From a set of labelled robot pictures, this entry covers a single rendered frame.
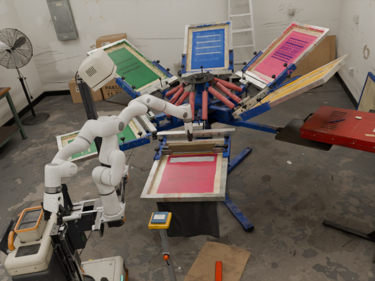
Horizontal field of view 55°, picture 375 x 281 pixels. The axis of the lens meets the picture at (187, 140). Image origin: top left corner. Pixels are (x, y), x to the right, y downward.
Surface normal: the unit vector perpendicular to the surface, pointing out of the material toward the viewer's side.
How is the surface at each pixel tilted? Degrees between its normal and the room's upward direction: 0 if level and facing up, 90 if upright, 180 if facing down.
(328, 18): 90
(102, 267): 0
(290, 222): 0
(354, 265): 0
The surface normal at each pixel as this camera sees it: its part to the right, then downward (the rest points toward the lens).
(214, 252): -0.13, -0.87
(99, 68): 0.10, 0.47
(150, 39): -0.14, 0.50
